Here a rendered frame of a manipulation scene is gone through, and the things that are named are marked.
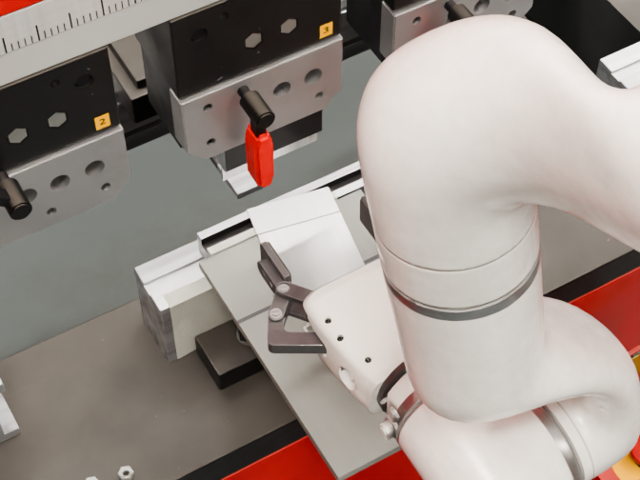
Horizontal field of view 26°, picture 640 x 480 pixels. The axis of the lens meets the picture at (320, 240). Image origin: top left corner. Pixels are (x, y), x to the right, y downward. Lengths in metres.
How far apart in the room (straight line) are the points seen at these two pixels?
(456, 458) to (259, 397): 0.45
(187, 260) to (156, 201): 1.30
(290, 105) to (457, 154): 0.54
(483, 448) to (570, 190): 0.37
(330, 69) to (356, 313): 0.24
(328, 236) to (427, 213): 0.65
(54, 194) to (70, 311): 1.42
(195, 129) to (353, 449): 0.31
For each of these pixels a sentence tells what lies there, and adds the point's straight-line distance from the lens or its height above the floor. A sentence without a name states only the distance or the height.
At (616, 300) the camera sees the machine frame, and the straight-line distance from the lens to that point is 1.60.
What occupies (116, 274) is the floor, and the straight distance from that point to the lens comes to 2.57.
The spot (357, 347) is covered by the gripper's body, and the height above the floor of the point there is 1.21.
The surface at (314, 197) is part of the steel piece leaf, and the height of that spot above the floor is 1.00.
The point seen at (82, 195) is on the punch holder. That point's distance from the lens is 1.13.
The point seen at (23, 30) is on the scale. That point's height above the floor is 1.38.
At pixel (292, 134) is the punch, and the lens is 1.27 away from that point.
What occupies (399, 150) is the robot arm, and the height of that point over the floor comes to 1.56.
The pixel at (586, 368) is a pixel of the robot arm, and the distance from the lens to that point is 0.89.
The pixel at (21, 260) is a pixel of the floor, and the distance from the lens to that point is 2.62.
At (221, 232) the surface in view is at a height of 1.00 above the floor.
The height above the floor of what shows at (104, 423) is 0.88.
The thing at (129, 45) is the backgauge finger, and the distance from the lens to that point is 1.47.
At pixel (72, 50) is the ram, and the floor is 1.35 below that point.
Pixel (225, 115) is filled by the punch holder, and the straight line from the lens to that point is 1.15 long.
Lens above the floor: 2.07
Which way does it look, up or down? 53 degrees down
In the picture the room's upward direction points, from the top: straight up
